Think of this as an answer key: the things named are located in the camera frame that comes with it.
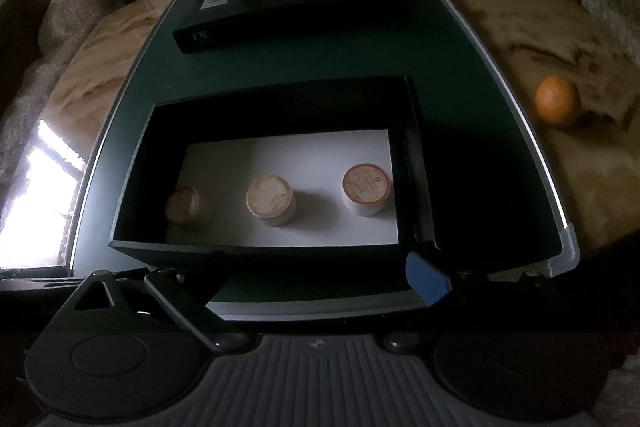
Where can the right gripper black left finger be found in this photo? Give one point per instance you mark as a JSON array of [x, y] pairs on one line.
[[184, 299]]

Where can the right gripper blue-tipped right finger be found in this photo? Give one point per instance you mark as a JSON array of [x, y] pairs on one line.
[[428, 283]]

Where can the round wooden container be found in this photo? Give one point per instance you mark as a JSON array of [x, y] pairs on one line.
[[183, 205], [271, 199], [365, 189]]

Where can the black box lid with label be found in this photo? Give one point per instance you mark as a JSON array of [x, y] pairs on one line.
[[215, 24]]

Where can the dark green desk mat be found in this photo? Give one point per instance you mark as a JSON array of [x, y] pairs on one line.
[[495, 206]]

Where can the open black storage box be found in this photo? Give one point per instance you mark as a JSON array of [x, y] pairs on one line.
[[308, 133]]

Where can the orange fruit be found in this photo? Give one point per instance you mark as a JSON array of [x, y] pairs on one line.
[[558, 101]]

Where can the beige fluffy blanket left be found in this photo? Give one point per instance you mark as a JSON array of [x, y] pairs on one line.
[[39, 40]]

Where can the white fluffy cushion right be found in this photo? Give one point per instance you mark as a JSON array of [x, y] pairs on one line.
[[621, 17]]

